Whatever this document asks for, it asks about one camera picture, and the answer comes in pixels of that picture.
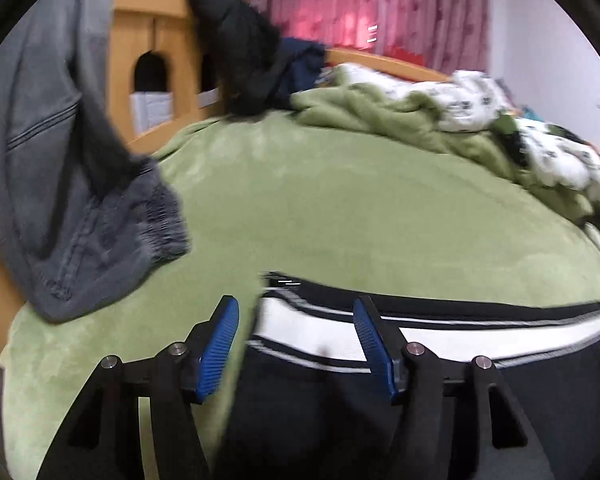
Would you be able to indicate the green fleece bed blanket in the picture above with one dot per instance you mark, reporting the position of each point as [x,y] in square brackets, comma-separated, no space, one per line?
[340,200]

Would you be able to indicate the black jacket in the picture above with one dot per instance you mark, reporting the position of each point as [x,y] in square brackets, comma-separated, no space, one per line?
[240,50]

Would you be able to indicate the navy blue garment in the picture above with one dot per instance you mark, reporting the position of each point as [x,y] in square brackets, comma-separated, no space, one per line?
[302,67]

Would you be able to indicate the pink patterned curtain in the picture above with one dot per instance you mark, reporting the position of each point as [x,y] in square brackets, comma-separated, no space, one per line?
[420,5]

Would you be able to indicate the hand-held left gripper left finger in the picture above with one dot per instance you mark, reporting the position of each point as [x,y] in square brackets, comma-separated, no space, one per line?
[220,345]

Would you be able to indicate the black pants white striped waistband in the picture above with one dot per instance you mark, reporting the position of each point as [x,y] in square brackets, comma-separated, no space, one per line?
[300,410]

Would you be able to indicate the teal cloth item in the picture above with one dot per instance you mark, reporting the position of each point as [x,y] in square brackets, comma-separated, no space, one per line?
[534,113]

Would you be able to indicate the white printed quilt green lining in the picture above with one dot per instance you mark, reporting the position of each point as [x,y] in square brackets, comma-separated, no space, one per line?
[460,120]

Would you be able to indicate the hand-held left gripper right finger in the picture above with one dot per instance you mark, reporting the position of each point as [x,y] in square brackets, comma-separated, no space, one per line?
[375,355]

